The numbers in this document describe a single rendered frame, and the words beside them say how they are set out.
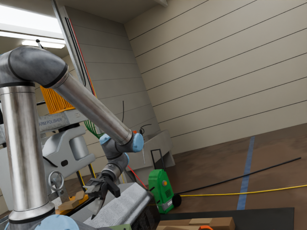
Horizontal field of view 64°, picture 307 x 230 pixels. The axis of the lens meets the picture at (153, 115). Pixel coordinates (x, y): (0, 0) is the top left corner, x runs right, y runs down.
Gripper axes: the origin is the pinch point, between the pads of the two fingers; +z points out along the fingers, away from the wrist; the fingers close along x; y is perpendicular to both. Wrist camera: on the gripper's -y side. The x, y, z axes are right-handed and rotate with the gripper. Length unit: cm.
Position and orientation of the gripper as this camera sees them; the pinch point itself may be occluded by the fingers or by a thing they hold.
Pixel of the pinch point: (89, 207)
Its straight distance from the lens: 113.4
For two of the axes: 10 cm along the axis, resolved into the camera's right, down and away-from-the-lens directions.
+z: -3.2, 4.1, -8.5
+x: -0.6, -9.1, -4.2
